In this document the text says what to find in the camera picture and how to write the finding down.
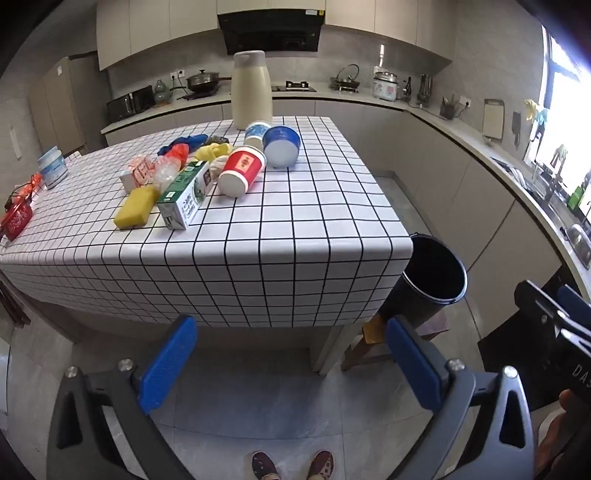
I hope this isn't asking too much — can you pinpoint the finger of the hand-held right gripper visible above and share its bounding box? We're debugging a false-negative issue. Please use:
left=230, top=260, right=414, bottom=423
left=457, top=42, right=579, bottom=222
left=515, top=279, right=571, bottom=330
left=558, top=285, right=591, bottom=344

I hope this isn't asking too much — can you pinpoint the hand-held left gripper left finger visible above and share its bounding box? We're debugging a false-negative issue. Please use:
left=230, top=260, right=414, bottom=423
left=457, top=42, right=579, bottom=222
left=46, top=315, right=199, bottom=480

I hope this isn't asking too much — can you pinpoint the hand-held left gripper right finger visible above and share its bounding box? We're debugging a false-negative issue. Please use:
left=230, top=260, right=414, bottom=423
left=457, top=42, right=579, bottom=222
left=385, top=315, right=539, bottom=480

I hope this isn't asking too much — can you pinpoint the black bucket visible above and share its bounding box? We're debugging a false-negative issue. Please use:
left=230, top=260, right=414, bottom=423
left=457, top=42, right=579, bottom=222
left=383, top=233, right=468, bottom=333

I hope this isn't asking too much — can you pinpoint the yellow sponge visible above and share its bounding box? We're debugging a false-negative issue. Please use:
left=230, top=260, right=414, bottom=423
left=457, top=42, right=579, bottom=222
left=114, top=185, right=158, bottom=230

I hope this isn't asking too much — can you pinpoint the green milk carton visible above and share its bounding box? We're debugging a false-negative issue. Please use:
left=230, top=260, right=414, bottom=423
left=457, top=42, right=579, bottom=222
left=156, top=160, right=214, bottom=230

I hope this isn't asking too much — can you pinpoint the red white small carton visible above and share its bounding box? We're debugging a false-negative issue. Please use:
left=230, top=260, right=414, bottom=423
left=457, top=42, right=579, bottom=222
left=119, top=154, right=155, bottom=192

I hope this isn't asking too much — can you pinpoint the white tissue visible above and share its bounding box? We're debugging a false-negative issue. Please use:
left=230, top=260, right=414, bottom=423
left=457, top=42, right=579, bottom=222
left=209, top=154, right=232, bottom=181

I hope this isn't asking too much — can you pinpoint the red paper cup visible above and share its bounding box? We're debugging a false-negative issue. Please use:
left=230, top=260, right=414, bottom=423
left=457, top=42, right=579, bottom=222
left=217, top=145, right=269, bottom=198

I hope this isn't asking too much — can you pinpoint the orange cloth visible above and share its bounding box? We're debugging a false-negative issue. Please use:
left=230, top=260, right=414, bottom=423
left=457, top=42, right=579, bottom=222
left=157, top=143, right=191, bottom=162

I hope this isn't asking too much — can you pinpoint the yellow cloth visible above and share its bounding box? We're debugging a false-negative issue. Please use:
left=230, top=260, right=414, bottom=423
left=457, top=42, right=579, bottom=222
left=193, top=142, right=234, bottom=163

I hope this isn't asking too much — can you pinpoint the blue paper bowl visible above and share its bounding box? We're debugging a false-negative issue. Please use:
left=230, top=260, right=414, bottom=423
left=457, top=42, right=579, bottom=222
left=262, top=126, right=302, bottom=169

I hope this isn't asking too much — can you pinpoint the small white blue cup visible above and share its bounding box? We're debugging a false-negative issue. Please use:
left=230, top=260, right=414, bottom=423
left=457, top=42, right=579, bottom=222
left=243, top=121, right=273, bottom=151

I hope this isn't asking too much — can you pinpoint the person's right hand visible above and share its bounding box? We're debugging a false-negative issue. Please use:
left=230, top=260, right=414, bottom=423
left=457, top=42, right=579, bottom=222
left=534, top=389, right=578, bottom=475

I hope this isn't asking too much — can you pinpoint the black built-in oven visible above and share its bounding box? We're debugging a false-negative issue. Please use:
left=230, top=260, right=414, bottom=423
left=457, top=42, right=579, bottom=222
left=477, top=263, right=591, bottom=416

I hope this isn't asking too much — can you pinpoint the wooden stool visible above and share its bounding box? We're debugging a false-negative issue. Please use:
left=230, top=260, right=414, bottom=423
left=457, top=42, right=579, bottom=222
left=341, top=305, right=451, bottom=372

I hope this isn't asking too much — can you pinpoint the steel bowl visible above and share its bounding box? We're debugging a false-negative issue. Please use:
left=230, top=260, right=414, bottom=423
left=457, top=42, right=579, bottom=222
left=566, top=224, right=591, bottom=271

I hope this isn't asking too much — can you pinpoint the dark sink faucet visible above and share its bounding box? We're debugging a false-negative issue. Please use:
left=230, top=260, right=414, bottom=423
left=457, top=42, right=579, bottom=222
left=547, top=171, right=566, bottom=201

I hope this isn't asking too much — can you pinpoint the person's right shoe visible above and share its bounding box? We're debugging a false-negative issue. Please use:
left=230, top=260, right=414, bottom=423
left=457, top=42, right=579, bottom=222
left=307, top=450, right=335, bottom=480

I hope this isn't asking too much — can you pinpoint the person's shoe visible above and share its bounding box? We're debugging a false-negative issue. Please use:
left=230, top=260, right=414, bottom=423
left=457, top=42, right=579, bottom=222
left=307, top=450, right=335, bottom=480
left=252, top=452, right=280, bottom=480

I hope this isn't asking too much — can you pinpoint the person's left shoe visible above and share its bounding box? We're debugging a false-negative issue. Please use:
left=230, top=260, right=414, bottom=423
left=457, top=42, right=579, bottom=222
left=252, top=452, right=280, bottom=480

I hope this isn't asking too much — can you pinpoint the table with checked tablecloth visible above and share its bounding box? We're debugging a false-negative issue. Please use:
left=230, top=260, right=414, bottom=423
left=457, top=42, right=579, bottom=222
left=0, top=115, right=413, bottom=374

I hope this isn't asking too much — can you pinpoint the white cutting board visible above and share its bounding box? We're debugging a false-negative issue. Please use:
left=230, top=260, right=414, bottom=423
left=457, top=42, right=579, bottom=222
left=482, top=98, right=507, bottom=139

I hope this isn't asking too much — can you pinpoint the kitchen window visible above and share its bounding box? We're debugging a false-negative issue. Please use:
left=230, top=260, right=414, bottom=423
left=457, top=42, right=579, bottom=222
left=524, top=23, right=591, bottom=222

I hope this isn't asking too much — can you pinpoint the red printed bag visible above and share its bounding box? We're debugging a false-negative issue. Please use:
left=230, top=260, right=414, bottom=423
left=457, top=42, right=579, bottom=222
left=0, top=198, right=34, bottom=241

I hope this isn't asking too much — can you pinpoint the orange plastic bag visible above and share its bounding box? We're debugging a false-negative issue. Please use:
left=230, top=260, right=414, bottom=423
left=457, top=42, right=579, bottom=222
left=18, top=173, right=44, bottom=199

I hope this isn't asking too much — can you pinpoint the white rice cooker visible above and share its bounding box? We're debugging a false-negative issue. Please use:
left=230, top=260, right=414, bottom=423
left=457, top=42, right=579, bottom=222
left=372, top=70, right=400, bottom=101

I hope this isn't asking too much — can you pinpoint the black microwave oven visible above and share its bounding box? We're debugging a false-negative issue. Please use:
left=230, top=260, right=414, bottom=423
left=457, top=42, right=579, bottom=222
left=106, top=84, right=155, bottom=123

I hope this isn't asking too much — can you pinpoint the beige refrigerator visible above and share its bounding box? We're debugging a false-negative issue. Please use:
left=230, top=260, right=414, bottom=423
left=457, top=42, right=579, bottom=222
left=28, top=56, right=109, bottom=158

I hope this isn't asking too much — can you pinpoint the dark pot with lid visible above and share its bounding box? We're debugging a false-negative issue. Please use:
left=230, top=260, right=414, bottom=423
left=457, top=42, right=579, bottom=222
left=185, top=69, right=222, bottom=93

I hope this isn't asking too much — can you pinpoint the cream thermos jug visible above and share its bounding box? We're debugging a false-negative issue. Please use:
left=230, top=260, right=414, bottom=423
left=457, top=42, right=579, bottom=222
left=231, top=50, right=274, bottom=131

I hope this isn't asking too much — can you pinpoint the metal kettle on stand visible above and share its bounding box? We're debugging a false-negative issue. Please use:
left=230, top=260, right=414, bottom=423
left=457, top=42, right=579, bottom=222
left=329, top=64, right=362, bottom=93

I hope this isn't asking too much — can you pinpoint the gas stove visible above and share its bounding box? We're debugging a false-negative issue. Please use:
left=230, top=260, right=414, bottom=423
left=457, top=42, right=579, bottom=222
left=271, top=80, right=318, bottom=93

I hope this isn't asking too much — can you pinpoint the black range hood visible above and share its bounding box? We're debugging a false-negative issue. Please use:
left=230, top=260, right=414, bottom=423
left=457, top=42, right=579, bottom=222
left=217, top=8, right=326, bottom=56

